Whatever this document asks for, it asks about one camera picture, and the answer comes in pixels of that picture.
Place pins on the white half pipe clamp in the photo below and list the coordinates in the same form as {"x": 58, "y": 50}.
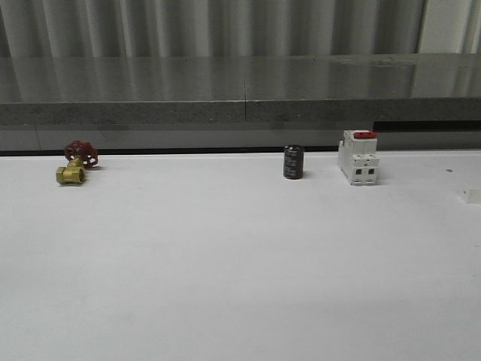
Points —
{"x": 471, "y": 195}

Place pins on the black cylindrical capacitor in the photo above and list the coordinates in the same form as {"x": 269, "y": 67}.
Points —
{"x": 293, "y": 162}

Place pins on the grey stone counter ledge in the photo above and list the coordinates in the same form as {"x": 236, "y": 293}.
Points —
{"x": 325, "y": 92}

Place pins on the brass valve with red handwheel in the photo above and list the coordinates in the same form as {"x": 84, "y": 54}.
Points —
{"x": 81, "y": 155}

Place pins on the white circuit breaker red switch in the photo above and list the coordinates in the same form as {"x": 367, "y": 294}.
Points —
{"x": 357, "y": 157}

